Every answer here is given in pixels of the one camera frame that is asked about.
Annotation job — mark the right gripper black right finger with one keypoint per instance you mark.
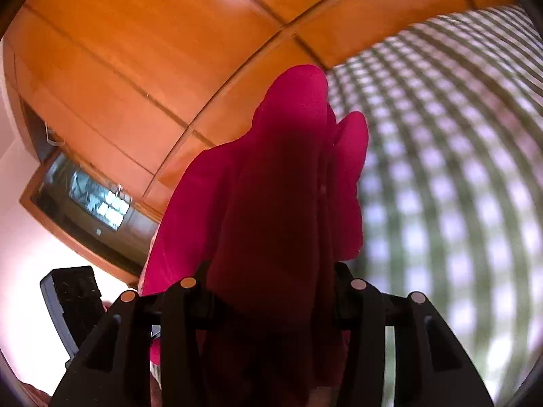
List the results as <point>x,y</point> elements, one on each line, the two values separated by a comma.
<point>391,350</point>

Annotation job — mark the green white checkered bedsheet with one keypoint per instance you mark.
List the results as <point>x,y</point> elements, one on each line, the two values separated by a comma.
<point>451,192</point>

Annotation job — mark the glossy wooden wardrobe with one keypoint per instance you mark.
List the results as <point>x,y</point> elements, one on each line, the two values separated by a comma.
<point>137,88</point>

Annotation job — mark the red knitted garment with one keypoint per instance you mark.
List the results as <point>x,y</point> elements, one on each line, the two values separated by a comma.
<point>271,214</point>

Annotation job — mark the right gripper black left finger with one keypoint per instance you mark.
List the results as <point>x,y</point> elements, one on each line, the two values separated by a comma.
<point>112,367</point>

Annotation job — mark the glass panel window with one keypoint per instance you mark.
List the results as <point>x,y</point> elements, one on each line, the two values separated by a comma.
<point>103,225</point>

